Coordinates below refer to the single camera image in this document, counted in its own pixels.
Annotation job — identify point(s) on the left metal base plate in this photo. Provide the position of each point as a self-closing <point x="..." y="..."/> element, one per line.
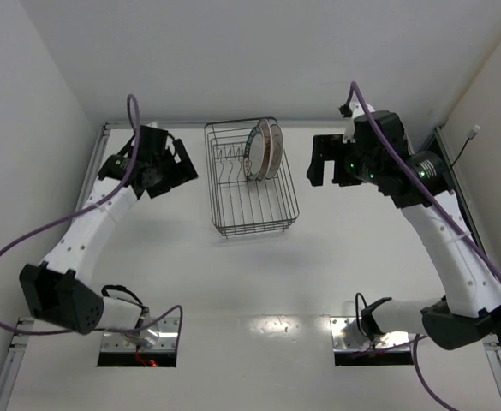
<point x="159" y="339"/>

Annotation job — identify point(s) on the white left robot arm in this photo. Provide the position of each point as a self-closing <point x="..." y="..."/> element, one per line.
<point x="57" y="290"/>

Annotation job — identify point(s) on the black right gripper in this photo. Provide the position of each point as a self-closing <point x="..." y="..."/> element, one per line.
<point x="333" y="159"/>

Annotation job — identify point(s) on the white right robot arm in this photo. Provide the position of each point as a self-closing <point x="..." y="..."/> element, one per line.
<point x="470" y="308"/>

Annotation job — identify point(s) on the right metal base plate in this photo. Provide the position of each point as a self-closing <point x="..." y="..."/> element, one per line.
<point x="347" y="339"/>

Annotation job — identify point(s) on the aluminium frame rail right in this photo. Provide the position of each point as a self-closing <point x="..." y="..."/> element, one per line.
<point x="491" y="344"/>

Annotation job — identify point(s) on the black wire dish rack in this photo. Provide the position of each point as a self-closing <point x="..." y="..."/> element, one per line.
<point x="240" y="206"/>

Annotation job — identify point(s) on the white plate with grey motif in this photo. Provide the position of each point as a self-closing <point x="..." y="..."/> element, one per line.
<point x="277" y="150"/>

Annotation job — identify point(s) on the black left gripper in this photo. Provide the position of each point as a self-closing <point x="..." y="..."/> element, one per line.
<point x="175" y="169"/>

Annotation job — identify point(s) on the blue rimmed white plate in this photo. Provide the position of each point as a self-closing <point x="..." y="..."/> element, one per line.
<point x="253" y="154"/>

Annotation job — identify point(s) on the orange sunburst plate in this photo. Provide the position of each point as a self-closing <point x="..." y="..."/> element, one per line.
<point x="265" y="129"/>

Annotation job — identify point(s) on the metal base plate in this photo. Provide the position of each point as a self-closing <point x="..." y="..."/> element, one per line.
<point x="159" y="339"/>
<point x="347" y="339"/>

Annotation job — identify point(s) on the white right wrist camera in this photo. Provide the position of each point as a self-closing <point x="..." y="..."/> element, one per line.
<point x="349" y="112"/>

